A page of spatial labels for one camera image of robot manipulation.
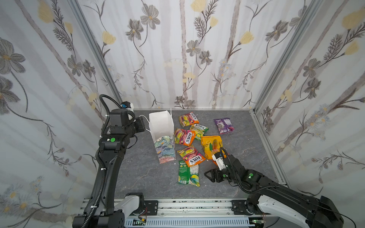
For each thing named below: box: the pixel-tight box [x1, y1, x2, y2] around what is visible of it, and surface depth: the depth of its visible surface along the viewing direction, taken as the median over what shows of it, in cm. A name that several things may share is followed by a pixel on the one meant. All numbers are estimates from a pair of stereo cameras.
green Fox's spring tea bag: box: [190, 123, 210, 141], surface depth 106 cm
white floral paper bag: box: [148, 110, 176, 164], surface depth 84 cm
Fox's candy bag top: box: [178, 111, 200, 127], surface depth 113 cm
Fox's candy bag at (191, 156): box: [176, 146, 206, 168], surface depth 92 cm
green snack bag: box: [177, 159, 201, 188], surface depth 86 cm
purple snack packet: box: [213, 118, 235, 135], surface depth 109 cm
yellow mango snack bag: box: [201, 135, 223, 160], surface depth 95 cm
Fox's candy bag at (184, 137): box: [174, 128, 196, 147], surface depth 100 cm
